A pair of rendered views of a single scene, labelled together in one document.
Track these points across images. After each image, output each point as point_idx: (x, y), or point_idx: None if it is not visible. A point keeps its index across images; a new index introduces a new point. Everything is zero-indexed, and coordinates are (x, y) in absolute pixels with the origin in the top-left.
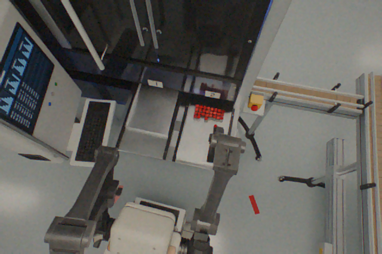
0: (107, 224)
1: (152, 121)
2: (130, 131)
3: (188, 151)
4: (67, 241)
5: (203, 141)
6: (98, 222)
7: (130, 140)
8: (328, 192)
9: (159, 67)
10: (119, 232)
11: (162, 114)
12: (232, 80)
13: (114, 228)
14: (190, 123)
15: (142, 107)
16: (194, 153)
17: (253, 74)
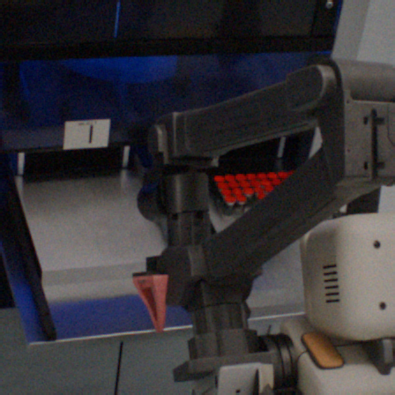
0: (267, 337)
1: (110, 251)
2: (60, 290)
3: (265, 286)
4: (372, 67)
5: (287, 256)
6: (243, 328)
7: (77, 309)
8: None
9: (116, 48)
10: (368, 223)
11: (127, 229)
12: (311, 40)
13: (351, 222)
14: (220, 228)
15: (55, 228)
16: (286, 286)
17: (362, 2)
